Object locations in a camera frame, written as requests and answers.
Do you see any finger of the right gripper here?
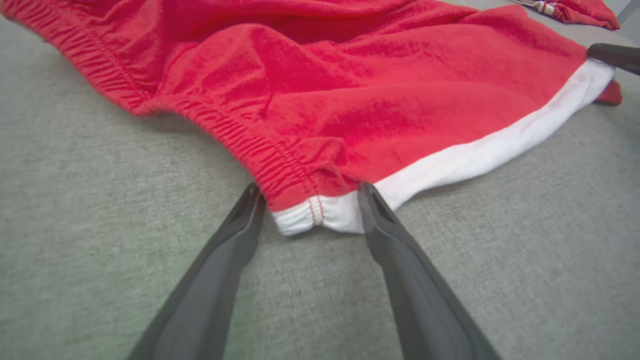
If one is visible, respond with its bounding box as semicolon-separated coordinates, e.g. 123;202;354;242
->
586;42;640;77

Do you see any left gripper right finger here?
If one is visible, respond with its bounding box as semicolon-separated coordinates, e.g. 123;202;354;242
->
357;182;503;360

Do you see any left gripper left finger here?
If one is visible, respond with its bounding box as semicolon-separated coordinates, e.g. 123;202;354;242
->
127;182;267;360

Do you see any red white-sleeved jersey shirt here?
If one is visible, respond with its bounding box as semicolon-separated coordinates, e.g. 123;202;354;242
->
512;0;621;31

